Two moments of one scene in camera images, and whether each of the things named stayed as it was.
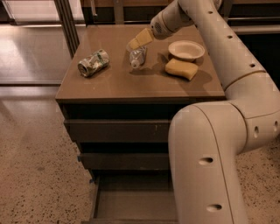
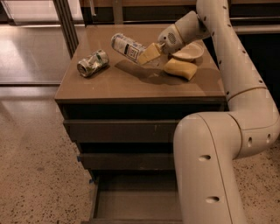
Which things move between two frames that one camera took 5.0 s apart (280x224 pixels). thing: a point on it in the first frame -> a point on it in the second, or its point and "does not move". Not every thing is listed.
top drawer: [119, 130] does not move
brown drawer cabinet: [121, 90] does not move
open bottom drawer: [133, 197] does not move
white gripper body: [159, 28] -> [168, 40]
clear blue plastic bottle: [137, 57] -> [127, 46]
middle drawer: [126, 160] does not move
